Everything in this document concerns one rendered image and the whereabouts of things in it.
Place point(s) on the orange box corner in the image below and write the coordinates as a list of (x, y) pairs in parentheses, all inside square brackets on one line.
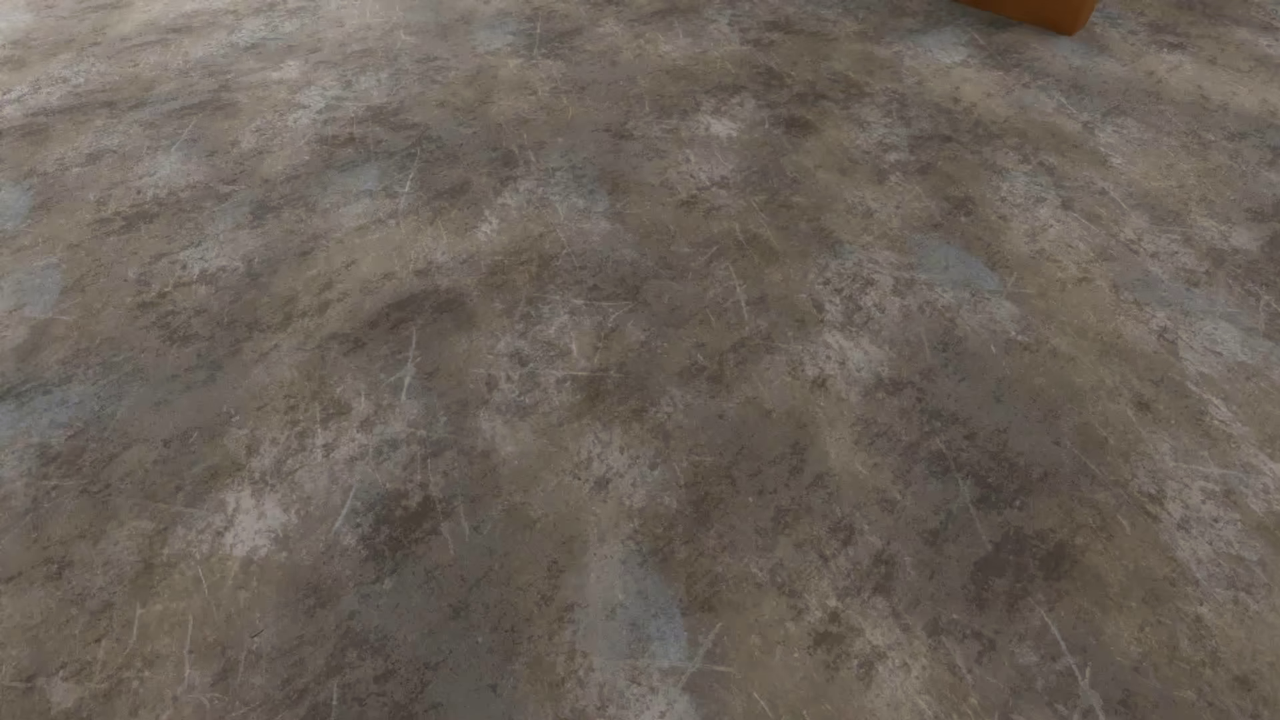
[(1040, 12)]

